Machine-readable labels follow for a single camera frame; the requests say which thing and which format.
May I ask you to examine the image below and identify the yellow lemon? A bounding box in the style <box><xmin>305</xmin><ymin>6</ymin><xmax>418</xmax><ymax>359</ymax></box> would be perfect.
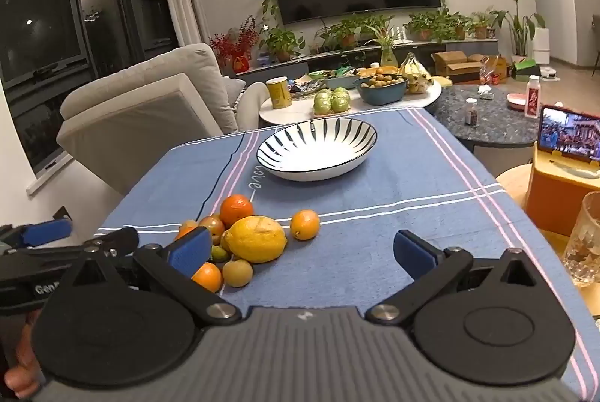
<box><xmin>220</xmin><ymin>215</ymin><xmax>288</xmax><ymax>264</ymax></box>

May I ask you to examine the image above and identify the white black-striped bowl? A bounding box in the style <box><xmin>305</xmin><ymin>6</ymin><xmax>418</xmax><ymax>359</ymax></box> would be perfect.
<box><xmin>256</xmin><ymin>118</ymin><xmax>378</xmax><ymax>182</ymax></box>

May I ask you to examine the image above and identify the tall leafy potted plant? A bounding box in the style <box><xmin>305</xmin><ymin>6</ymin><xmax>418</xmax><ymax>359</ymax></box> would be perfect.
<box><xmin>490</xmin><ymin>0</ymin><xmax>547</xmax><ymax>60</ymax></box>

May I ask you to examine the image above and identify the dark window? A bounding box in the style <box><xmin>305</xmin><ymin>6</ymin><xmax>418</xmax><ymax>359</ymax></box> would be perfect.
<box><xmin>0</xmin><ymin>0</ymin><xmax>179</xmax><ymax>178</ymax></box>

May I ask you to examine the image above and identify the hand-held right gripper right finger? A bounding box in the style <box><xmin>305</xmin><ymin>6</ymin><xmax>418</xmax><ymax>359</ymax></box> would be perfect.
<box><xmin>366</xmin><ymin>230</ymin><xmax>547</xmax><ymax>328</ymax></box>

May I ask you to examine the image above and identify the tablet with video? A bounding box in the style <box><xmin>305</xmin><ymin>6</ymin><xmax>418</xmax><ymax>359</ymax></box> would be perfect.
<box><xmin>537</xmin><ymin>104</ymin><xmax>600</xmax><ymax>164</ymax></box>

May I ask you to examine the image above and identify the grey television console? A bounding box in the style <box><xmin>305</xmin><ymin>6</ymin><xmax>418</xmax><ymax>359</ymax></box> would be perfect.
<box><xmin>234</xmin><ymin>37</ymin><xmax>498</xmax><ymax>79</ymax></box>

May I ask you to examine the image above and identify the teal bowl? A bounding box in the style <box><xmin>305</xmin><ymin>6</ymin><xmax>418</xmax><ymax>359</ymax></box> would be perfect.
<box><xmin>353</xmin><ymin>75</ymin><xmax>408</xmax><ymax>107</ymax></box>

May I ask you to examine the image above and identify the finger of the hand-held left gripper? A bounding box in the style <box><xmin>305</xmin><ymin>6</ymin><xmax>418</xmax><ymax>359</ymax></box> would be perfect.
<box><xmin>0</xmin><ymin>218</ymin><xmax>74</xmax><ymax>249</ymax></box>
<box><xmin>70</xmin><ymin>226</ymin><xmax>140</xmax><ymax>260</ymax></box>

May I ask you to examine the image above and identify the orange yellow stand box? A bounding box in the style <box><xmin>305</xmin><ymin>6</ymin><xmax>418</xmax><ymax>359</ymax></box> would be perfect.
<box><xmin>524</xmin><ymin>142</ymin><xmax>600</xmax><ymax>236</ymax></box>

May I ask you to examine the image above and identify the green box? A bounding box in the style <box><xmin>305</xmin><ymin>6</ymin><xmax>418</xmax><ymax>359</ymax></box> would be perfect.
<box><xmin>511</xmin><ymin>61</ymin><xmax>541</xmax><ymax>81</ymax></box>

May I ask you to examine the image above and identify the white bottle red label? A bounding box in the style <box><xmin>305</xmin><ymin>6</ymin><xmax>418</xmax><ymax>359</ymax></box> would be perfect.
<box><xmin>525</xmin><ymin>75</ymin><xmax>542</xmax><ymax>119</ymax></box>

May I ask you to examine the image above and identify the red berry plant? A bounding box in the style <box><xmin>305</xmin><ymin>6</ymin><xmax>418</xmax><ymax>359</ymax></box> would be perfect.
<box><xmin>208</xmin><ymin>15</ymin><xmax>261</xmax><ymax>75</ymax></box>

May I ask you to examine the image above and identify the orange plastic basket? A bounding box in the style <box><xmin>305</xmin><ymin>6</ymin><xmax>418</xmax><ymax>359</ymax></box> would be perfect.
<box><xmin>356</xmin><ymin>65</ymin><xmax>399</xmax><ymax>78</ymax></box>

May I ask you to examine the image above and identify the beige sofa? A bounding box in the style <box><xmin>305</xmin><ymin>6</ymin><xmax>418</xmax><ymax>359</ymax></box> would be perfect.
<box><xmin>56</xmin><ymin>43</ymin><xmax>270</xmax><ymax>197</ymax></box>

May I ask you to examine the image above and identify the brown kiwi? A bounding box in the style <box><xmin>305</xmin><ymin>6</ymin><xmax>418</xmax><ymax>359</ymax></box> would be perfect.
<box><xmin>222</xmin><ymin>259</ymin><xmax>254</xmax><ymax>288</ymax></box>

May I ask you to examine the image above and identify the clear drinking glass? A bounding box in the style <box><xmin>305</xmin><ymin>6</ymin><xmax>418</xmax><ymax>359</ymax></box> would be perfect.
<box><xmin>561</xmin><ymin>191</ymin><xmax>600</xmax><ymax>288</ymax></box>

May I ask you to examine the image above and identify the pile of brown longans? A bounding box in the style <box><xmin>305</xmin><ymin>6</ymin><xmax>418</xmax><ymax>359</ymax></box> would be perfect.
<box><xmin>358</xmin><ymin>74</ymin><xmax>405</xmax><ymax>89</ymax></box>

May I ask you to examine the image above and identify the teal rectangular container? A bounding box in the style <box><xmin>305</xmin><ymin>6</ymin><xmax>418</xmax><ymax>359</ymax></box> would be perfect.
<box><xmin>323</xmin><ymin>71</ymin><xmax>359</xmax><ymax>90</ymax></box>

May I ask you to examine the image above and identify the bunch of bananas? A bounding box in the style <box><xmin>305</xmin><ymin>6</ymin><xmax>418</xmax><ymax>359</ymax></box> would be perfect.
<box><xmin>398</xmin><ymin>52</ymin><xmax>434</xmax><ymax>94</ymax></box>

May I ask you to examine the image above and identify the wooden round side table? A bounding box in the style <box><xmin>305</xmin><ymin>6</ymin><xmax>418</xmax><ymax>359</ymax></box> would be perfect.
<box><xmin>496</xmin><ymin>163</ymin><xmax>600</xmax><ymax>318</ymax></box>

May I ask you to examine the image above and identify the blue striped tablecloth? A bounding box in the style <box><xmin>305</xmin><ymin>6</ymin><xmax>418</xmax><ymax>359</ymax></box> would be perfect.
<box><xmin>96</xmin><ymin>106</ymin><xmax>600</xmax><ymax>402</ymax></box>

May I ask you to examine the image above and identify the person's left hand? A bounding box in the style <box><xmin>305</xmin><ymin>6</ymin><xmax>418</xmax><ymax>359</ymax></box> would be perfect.
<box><xmin>4</xmin><ymin>313</ymin><xmax>48</xmax><ymax>400</ymax></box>

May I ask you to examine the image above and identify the white air purifier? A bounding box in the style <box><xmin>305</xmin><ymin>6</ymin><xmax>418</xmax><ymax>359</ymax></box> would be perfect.
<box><xmin>532</xmin><ymin>27</ymin><xmax>549</xmax><ymax>65</ymax></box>

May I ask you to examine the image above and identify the green potted plant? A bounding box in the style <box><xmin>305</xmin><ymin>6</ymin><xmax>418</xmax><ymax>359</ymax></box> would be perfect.
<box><xmin>259</xmin><ymin>27</ymin><xmax>305</xmax><ymax>63</ymax></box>
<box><xmin>316</xmin><ymin>15</ymin><xmax>364</xmax><ymax>51</ymax></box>
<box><xmin>361</xmin><ymin>14</ymin><xmax>395</xmax><ymax>38</ymax></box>
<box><xmin>471</xmin><ymin>8</ymin><xmax>498</xmax><ymax>39</ymax></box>
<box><xmin>443</xmin><ymin>10</ymin><xmax>474</xmax><ymax>41</ymax></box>
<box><xmin>404</xmin><ymin>10</ymin><xmax>446</xmax><ymax>42</ymax></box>

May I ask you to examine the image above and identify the large pebbled orange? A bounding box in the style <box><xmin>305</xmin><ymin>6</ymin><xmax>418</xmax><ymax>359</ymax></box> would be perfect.
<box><xmin>219</xmin><ymin>194</ymin><xmax>255</xmax><ymax>228</ymax></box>

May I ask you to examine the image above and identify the dark speckled round table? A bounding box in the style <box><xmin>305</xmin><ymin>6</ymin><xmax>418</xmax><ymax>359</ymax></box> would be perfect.
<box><xmin>429</xmin><ymin>84</ymin><xmax>542</xmax><ymax>164</ymax></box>

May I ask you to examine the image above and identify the yellow can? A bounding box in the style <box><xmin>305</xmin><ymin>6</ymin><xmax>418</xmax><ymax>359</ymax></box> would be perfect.
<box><xmin>265</xmin><ymin>76</ymin><xmax>294</xmax><ymax>110</ymax></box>

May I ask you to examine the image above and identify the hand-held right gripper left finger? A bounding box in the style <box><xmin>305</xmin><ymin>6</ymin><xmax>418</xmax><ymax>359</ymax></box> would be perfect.
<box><xmin>58</xmin><ymin>228</ymin><xmax>242</xmax><ymax>328</ymax></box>

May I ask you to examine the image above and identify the white round coffee table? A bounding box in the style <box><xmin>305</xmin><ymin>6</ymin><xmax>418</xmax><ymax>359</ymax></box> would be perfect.
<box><xmin>259</xmin><ymin>78</ymin><xmax>442</xmax><ymax>126</ymax></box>

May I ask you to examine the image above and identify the glass vase with grass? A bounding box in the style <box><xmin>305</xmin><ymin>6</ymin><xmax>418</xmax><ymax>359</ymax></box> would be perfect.
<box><xmin>363</xmin><ymin>24</ymin><xmax>406</xmax><ymax>68</ymax></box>

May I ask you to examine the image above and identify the pile of snack packets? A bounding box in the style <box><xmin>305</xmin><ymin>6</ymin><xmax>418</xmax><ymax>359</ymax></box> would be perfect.
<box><xmin>288</xmin><ymin>76</ymin><xmax>324</xmax><ymax>96</ymax></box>

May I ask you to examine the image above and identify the open cardboard box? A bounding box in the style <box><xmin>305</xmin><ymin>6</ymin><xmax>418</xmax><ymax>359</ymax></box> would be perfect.
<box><xmin>431</xmin><ymin>50</ymin><xmax>486</xmax><ymax>84</ymax></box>

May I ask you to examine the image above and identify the wrapped tray of green apples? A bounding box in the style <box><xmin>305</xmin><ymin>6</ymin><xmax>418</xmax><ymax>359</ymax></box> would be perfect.
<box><xmin>313</xmin><ymin>87</ymin><xmax>352</xmax><ymax>117</ymax></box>

